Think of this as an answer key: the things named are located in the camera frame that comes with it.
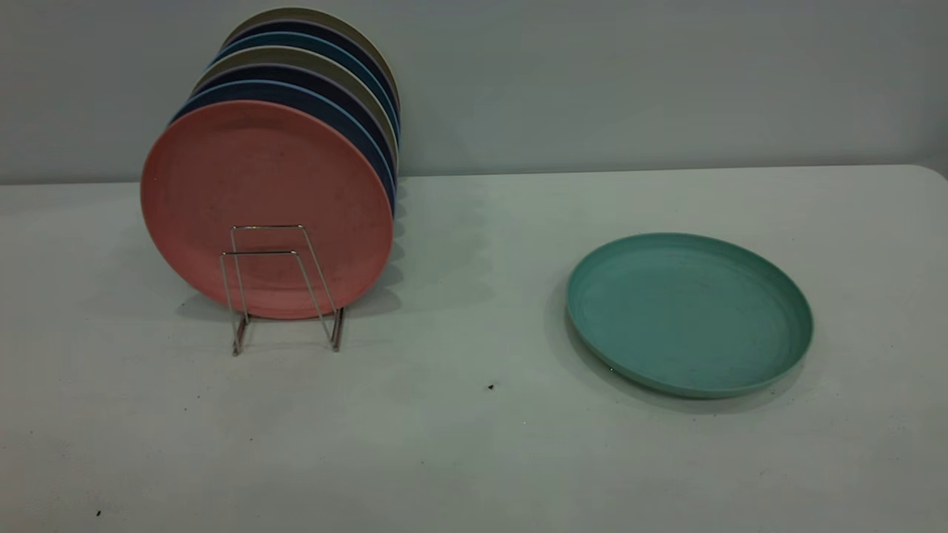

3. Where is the green round plate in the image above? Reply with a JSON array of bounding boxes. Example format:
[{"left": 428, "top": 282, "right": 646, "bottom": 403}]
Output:
[{"left": 567, "top": 232, "right": 814, "bottom": 399}]

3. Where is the pink round plate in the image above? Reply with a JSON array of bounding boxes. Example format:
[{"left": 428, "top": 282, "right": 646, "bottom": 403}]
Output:
[{"left": 140, "top": 100, "right": 394, "bottom": 321}]

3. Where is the dark purple round plate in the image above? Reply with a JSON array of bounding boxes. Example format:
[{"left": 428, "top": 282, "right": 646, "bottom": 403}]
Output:
[
  {"left": 226, "top": 19, "right": 401, "bottom": 123},
  {"left": 194, "top": 63, "right": 398, "bottom": 178}
]

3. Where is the teal blue round plate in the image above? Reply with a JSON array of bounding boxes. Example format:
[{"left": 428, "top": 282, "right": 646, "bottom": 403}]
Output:
[{"left": 213, "top": 31, "right": 401, "bottom": 145}]

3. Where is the beige round plate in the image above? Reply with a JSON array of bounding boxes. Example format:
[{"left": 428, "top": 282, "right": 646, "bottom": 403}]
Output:
[
  {"left": 222, "top": 7, "right": 401, "bottom": 112},
  {"left": 194, "top": 46, "right": 400, "bottom": 167}
]

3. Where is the metal wire plate rack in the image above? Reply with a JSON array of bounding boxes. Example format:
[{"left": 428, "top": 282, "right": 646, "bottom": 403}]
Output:
[{"left": 220, "top": 224, "right": 345, "bottom": 356}]

